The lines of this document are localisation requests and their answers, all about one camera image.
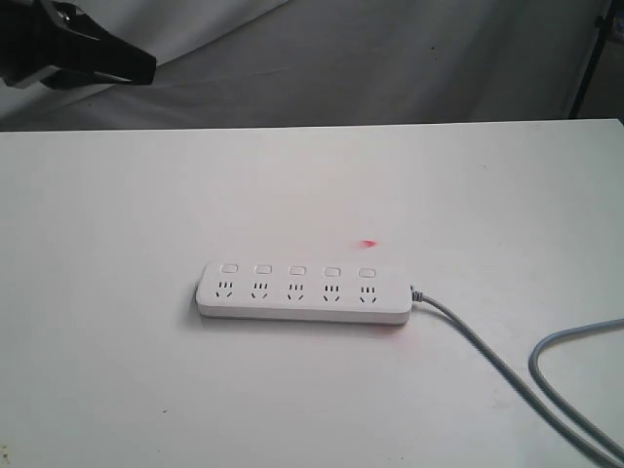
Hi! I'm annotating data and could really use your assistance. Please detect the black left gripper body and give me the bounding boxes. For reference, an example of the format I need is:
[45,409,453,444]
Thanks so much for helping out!
[1,1,67,89]

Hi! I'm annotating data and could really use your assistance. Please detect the white five-outlet power strip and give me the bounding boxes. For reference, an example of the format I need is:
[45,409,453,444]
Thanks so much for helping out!
[195,259,412,326]

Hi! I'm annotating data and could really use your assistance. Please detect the grey backdrop cloth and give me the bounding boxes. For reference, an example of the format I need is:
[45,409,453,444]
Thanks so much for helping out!
[1,1,607,131]

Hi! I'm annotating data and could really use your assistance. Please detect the black tripod stand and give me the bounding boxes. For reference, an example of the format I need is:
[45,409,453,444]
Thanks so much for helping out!
[567,0,618,119]

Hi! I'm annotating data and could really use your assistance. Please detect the grey power cable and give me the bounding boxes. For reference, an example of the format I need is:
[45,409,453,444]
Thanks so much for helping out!
[409,285,624,468]

